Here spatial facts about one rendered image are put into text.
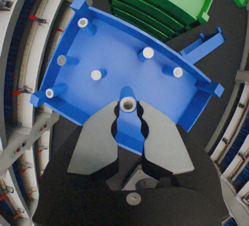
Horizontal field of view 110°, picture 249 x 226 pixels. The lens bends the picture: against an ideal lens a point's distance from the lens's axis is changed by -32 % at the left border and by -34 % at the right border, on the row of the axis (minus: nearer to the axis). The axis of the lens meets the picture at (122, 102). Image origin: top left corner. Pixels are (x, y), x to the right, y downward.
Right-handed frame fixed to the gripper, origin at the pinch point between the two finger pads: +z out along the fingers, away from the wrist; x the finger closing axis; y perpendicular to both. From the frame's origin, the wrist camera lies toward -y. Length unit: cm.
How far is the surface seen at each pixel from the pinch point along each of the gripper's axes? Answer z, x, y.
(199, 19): 19.7, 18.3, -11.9
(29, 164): 17, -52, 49
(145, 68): 14.6, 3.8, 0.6
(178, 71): 8.3, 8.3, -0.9
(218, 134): 45, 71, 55
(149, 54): 8.9, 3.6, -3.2
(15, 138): 14, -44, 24
